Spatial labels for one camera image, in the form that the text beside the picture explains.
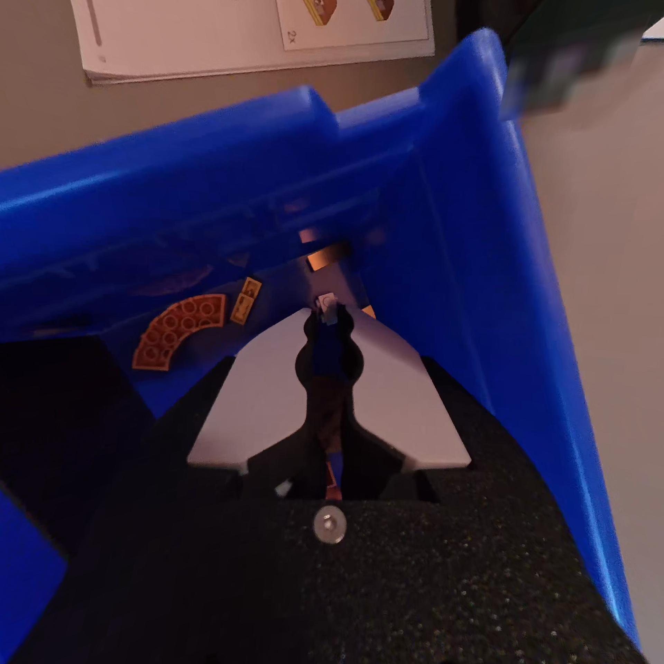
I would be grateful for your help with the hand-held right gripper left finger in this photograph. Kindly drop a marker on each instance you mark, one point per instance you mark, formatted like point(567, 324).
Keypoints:
point(249, 405)

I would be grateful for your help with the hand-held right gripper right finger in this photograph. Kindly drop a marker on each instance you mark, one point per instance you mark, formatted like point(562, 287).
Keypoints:
point(410, 405)

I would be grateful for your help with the pile of brown bricks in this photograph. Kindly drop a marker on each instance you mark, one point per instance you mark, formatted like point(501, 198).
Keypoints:
point(182, 327)

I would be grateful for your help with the small white brick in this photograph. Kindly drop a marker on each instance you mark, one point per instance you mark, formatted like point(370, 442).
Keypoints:
point(329, 308)

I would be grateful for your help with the blue plastic bin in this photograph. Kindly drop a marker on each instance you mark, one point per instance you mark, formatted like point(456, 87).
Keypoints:
point(467, 259)

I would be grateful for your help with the black bin divider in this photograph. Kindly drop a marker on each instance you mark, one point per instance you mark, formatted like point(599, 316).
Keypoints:
point(62, 415)

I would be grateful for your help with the brick set instruction booklet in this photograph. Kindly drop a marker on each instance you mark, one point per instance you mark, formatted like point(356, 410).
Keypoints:
point(208, 31)

